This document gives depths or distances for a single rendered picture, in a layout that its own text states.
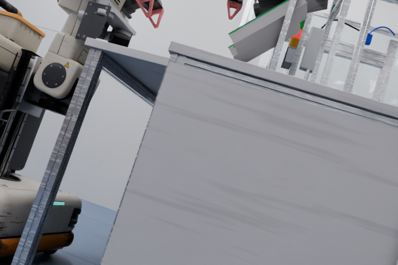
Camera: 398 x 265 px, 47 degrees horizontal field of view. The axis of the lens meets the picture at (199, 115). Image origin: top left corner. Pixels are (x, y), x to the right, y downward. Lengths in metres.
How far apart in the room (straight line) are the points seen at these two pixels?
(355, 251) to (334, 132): 0.31
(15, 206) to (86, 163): 2.96
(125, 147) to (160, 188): 3.26
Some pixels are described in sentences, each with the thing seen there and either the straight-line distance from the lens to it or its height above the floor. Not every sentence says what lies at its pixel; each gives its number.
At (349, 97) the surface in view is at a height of 0.85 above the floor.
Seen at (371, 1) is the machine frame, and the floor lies 1.90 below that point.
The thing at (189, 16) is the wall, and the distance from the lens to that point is 4.68.
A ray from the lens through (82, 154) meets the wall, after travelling 4.67.
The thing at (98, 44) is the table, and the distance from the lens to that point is 1.61.
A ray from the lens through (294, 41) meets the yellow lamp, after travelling 2.29.
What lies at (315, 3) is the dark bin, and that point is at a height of 1.28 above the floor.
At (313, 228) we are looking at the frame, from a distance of 1.26.
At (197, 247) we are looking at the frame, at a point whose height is 0.34.
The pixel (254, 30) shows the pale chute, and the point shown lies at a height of 1.05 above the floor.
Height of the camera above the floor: 0.51
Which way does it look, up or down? 8 degrees up
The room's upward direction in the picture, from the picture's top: 18 degrees clockwise
